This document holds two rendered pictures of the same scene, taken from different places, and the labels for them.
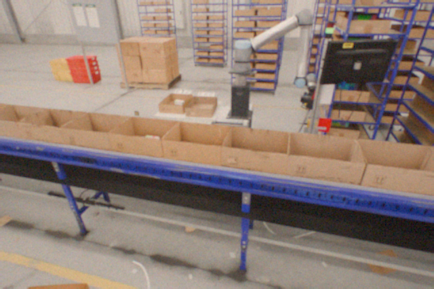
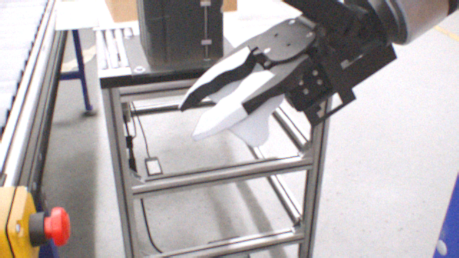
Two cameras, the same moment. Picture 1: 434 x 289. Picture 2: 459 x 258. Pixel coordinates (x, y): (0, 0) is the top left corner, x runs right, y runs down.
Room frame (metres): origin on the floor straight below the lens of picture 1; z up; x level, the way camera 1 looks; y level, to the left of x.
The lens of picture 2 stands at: (2.06, -1.26, 1.17)
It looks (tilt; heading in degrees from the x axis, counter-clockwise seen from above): 30 degrees down; 61
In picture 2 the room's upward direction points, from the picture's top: straight up
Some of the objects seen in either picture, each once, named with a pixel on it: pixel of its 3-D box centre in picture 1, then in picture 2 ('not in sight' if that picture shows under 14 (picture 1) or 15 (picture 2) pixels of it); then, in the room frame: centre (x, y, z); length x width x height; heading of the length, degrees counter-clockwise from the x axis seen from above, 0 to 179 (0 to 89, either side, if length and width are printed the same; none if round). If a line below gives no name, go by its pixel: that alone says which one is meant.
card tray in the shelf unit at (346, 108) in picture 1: (344, 108); not in sight; (2.50, -1.36, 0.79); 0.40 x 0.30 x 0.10; 165
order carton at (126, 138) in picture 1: (146, 137); not in sight; (1.60, 0.50, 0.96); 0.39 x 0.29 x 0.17; 74
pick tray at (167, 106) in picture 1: (176, 103); not in sight; (2.74, 0.45, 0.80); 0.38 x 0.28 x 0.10; 167
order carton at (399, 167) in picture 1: (395, 167); not in sight; (1.17, -1.01, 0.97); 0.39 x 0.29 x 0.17; 74
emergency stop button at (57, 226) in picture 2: not in sight; (46, 228); (2.08, -0.86, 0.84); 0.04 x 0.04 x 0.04; 74
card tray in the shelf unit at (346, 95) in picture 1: (348, 89); not in sight; (2.51, -1.36, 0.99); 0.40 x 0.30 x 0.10; 161
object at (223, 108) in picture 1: (205, 110); (184, 10); (2.67, 0.11, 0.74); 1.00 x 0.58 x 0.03; 77
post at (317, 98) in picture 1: (317, 96); not in sight; (1.98, -0.83, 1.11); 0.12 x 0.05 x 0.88; 74
